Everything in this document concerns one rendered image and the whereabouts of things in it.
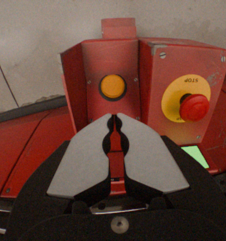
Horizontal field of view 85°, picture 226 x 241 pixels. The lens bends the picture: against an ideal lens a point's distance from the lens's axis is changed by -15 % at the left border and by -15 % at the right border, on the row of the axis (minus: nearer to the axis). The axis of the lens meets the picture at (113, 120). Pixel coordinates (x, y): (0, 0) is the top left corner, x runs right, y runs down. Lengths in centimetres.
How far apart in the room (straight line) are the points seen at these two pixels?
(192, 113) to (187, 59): 6
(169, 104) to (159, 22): 82
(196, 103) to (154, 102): 5
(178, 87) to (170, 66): 3
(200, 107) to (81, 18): 87
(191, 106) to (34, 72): 103
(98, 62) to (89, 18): 72
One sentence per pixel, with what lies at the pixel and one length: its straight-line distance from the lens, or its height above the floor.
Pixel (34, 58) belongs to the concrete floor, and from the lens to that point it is 108.
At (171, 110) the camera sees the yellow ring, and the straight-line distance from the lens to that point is 21.
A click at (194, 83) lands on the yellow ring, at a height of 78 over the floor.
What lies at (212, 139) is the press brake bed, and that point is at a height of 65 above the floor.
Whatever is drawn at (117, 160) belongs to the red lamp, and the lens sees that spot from 22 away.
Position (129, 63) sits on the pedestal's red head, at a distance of 24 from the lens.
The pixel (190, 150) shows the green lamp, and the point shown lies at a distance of 25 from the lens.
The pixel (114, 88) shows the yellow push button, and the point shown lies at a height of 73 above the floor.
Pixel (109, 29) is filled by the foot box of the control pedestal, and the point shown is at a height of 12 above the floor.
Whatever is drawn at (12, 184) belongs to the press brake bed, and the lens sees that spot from 60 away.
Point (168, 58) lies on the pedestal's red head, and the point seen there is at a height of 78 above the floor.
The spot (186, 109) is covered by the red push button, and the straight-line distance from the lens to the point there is 18.
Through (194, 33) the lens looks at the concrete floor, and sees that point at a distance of 108.
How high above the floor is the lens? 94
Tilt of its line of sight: 55 degrees down
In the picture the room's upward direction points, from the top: 178 degrees clockwise
